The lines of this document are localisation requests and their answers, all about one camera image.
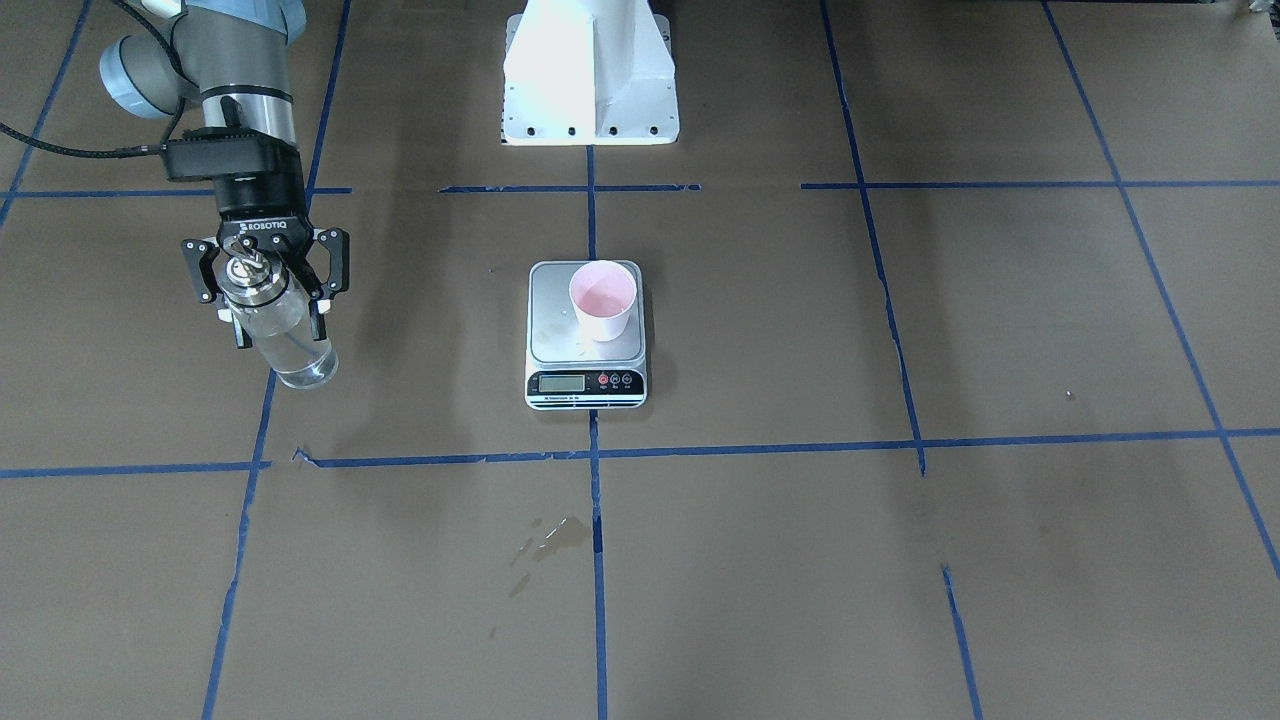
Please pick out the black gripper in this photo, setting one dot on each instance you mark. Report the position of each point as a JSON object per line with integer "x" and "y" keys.
{"x": 262, "y": 212}

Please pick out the clear glass sauce bottle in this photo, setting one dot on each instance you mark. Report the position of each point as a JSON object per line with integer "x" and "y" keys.
{"x": 271, "y": 312}

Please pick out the pink paper cup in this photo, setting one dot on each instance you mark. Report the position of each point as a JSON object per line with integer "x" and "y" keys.
{"x": 603, "y": 294}

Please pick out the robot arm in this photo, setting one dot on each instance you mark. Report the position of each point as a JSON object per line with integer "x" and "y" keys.
{"x": 228, "y": 60}

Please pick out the digital kitchen scale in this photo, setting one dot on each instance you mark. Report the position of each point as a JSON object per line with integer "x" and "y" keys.
{"x": 564, "y": 370}

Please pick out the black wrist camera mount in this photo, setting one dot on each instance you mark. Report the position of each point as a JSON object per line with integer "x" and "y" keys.
{"x": 217, "y": 152}

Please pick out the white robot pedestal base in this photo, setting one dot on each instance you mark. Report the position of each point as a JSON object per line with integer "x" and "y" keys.
{"x": 589, "y": 73}

